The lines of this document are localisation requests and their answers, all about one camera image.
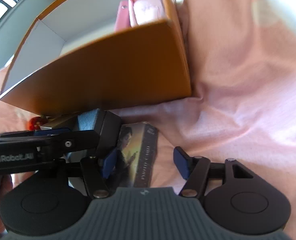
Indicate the pink wallet case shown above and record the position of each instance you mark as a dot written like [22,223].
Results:
[123,19]

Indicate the dark photo printed box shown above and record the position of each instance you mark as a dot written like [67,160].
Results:
[135,156]

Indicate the pink printed bed duvet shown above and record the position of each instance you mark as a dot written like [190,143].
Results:
[242,60]

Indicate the pink cartoon pouch bag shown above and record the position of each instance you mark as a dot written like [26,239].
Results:
[145,11]

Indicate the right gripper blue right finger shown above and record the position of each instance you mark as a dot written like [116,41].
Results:
[192,169]

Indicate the red orange small toy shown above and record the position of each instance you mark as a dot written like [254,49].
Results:
[35,123]

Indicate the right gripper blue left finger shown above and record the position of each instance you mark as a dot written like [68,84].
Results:
[96,171]

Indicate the orange cardboard box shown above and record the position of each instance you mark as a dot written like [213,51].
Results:
[72,59]

